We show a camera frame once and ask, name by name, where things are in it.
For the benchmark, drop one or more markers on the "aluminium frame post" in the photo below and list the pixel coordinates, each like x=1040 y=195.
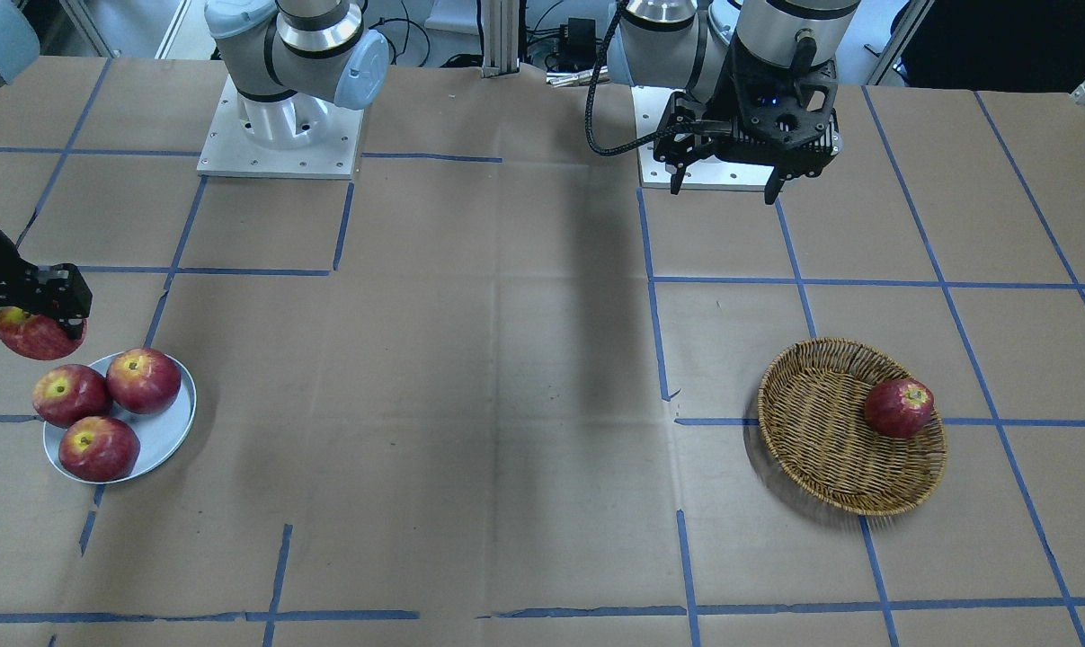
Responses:
x=500 y=32

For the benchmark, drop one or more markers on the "round wicker basket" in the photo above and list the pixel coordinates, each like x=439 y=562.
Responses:
x=810 y=408

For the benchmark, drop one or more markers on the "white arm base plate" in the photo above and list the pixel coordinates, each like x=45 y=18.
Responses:
x=299 y=137
x=708 y=174

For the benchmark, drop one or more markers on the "red yellow apple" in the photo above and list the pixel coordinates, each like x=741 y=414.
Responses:
x=37 y=336

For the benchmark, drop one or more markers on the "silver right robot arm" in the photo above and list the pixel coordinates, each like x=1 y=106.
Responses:
x=274 y=50

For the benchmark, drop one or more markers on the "red apple on plate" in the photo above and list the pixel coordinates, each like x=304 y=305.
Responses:
x=143 y=380
x=99 y=449
x=69 y=393

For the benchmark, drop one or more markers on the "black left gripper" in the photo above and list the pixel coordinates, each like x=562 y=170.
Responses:
x=715 y=106

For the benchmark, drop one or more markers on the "dark red apple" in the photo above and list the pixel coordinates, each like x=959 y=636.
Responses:
x=898 y=408

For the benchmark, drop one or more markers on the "grey round plate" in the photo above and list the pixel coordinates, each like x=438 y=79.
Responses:
x=160 y=435

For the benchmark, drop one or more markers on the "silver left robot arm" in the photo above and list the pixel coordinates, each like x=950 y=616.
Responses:
x=684 y=44

